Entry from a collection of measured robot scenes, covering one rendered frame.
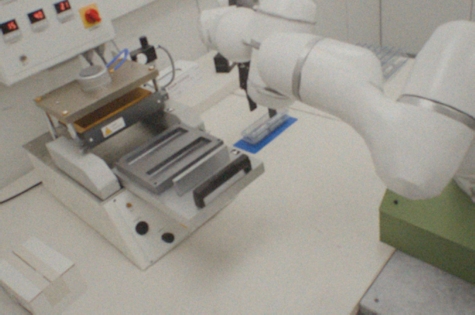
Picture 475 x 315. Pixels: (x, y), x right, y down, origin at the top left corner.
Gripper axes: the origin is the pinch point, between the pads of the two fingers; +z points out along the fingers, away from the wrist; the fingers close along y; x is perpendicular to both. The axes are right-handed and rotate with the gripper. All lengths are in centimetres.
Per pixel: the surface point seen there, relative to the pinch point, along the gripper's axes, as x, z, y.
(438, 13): 199, 46, -30
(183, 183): -50, -15, 25
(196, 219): -54, -11, 32
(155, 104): -35.0, -18.3, -3.1
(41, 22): -46, -42, -26
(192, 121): -30.5, -12.8, 4.8
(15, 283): -84, 0, 0
